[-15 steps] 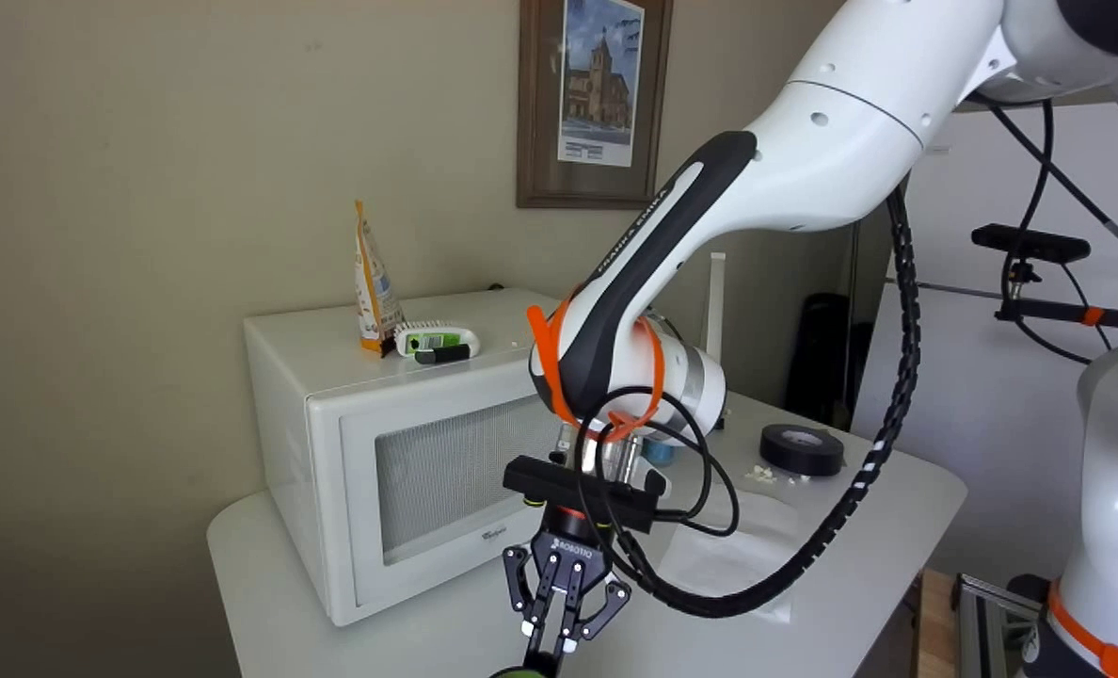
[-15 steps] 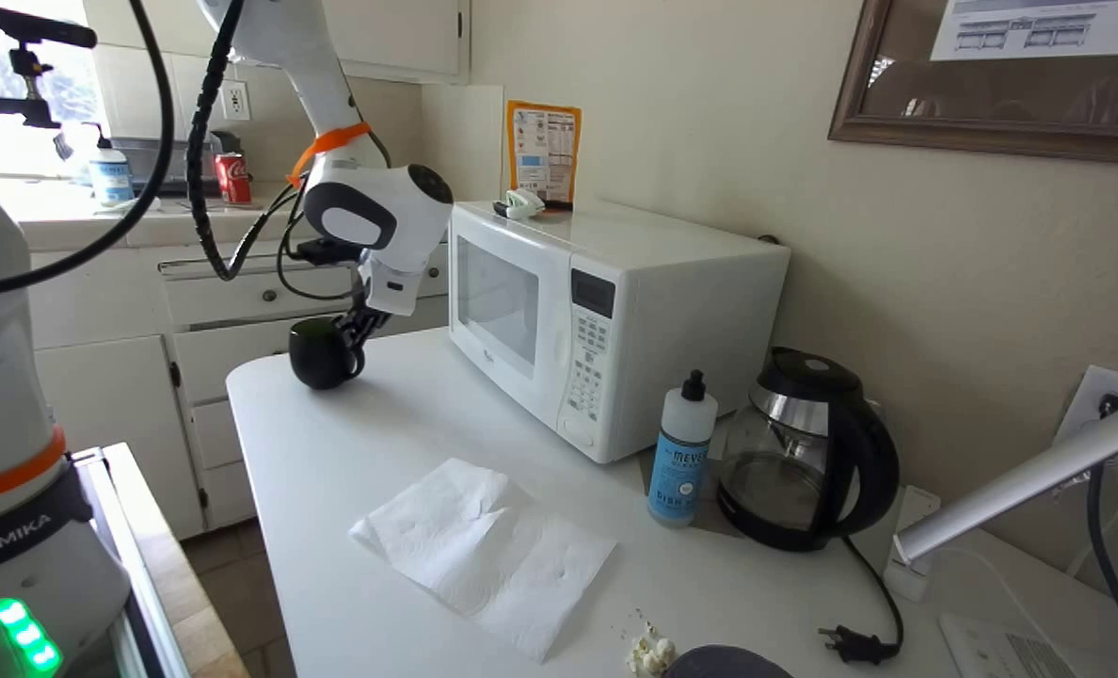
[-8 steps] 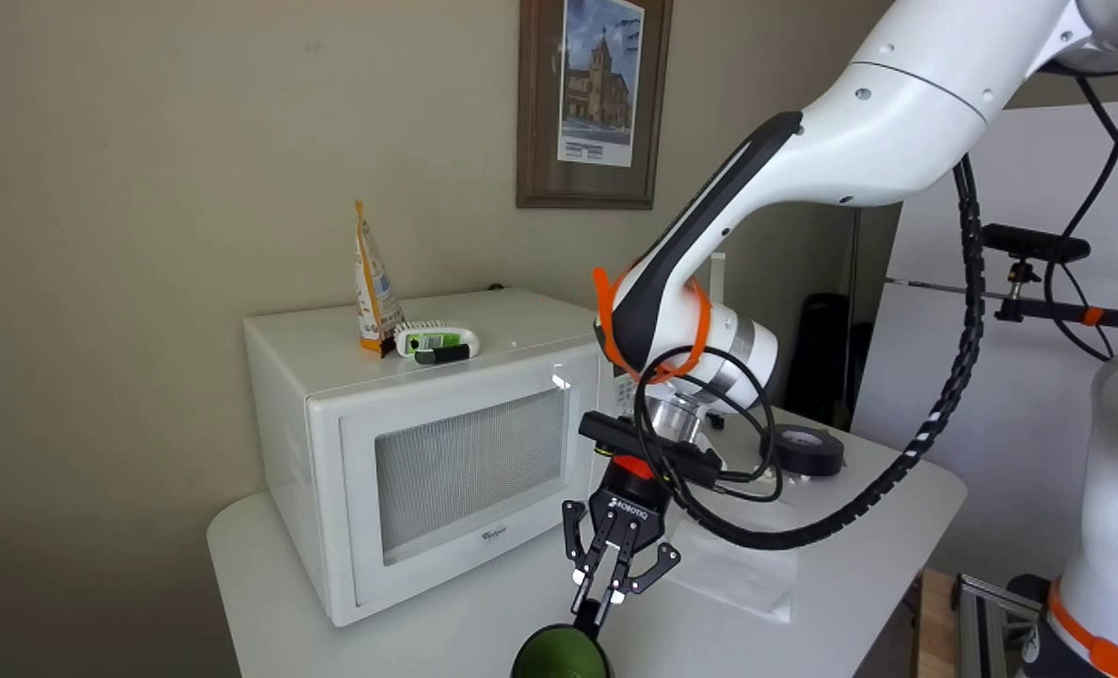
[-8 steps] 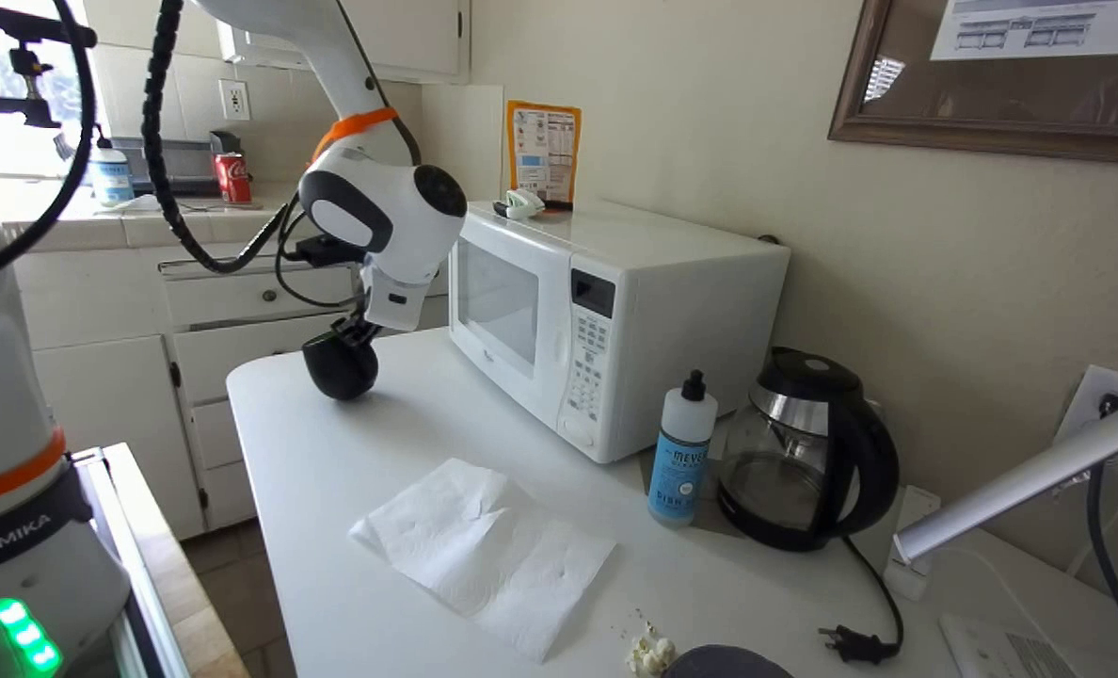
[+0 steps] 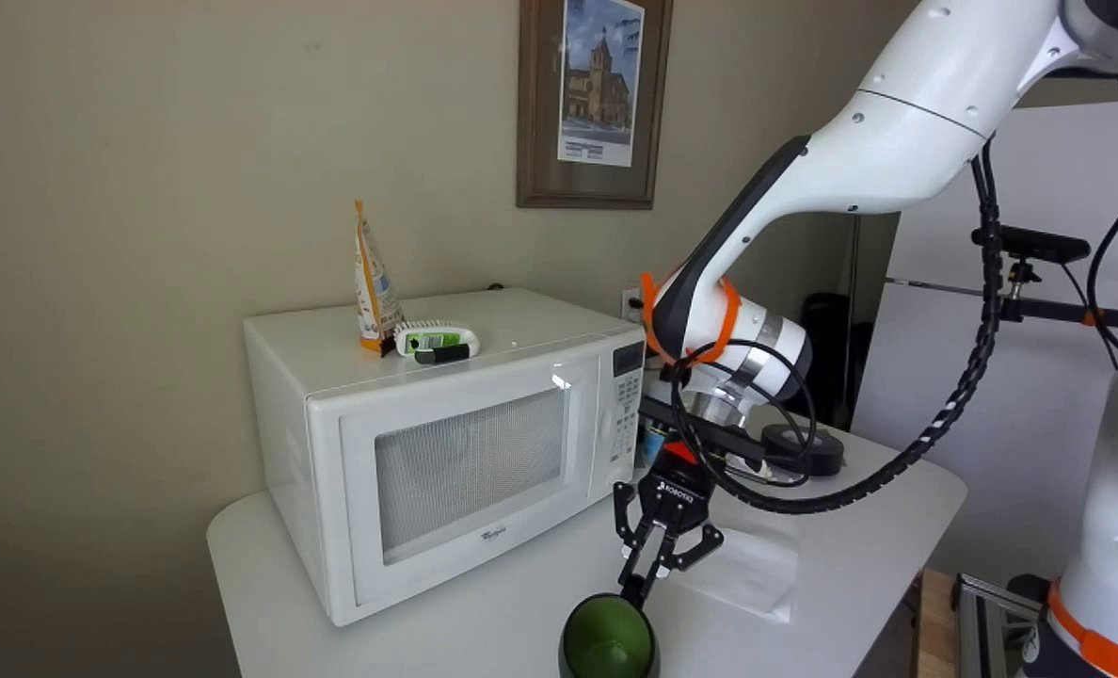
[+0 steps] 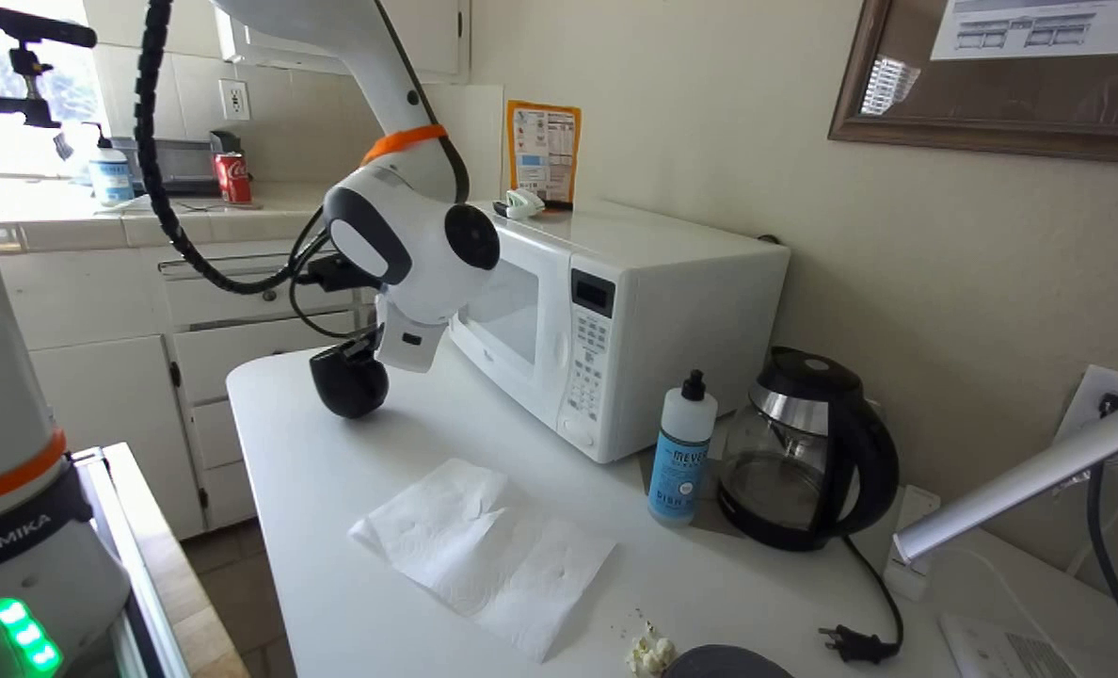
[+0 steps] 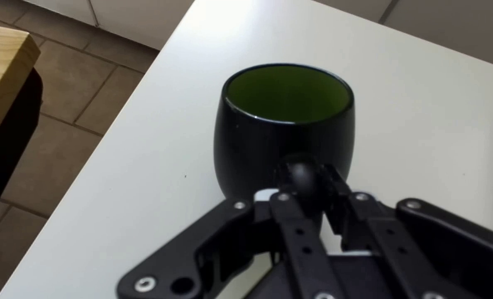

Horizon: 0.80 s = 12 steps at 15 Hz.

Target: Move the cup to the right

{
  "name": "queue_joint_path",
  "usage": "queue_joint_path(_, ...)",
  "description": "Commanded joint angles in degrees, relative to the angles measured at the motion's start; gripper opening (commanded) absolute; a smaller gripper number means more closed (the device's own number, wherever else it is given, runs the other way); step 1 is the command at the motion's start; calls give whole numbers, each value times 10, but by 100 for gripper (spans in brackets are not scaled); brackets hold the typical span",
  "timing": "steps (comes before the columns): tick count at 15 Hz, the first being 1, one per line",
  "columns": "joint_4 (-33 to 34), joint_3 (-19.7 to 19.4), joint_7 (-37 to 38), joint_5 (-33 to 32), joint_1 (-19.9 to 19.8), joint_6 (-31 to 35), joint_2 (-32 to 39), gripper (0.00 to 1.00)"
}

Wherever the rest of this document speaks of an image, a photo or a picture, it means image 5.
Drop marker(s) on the wooden board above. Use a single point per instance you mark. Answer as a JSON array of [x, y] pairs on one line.
[[940, 627]]

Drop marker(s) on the white panel board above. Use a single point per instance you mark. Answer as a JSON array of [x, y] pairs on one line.
[[1023, 501]]

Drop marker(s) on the white microwave oven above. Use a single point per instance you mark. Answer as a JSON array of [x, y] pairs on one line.
[[457, 465]]

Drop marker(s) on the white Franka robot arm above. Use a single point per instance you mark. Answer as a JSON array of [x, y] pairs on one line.
[[936, 116]]

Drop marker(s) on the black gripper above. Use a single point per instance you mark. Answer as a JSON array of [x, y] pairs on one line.
[[677, 490]]

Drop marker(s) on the white wall outlet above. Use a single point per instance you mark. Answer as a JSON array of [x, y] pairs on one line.
[[635, 302]]

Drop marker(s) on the grey metal frame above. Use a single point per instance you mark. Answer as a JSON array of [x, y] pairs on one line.
[[990, 624]]

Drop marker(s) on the black glass kettle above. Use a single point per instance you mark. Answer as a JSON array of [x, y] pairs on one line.
[[830, 352]]

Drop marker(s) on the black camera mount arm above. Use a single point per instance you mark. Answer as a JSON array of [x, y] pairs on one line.
[[1058, 312]]

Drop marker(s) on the green cup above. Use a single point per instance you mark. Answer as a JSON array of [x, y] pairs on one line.
[[600, 642]]

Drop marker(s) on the brown framed wall picture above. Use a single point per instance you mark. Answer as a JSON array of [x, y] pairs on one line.
[[541, 125]]

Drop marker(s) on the black external camera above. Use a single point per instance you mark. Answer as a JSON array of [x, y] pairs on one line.
[[1044, 245]]

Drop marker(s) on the green white small container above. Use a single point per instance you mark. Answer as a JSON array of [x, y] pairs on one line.
[[437, 342]]

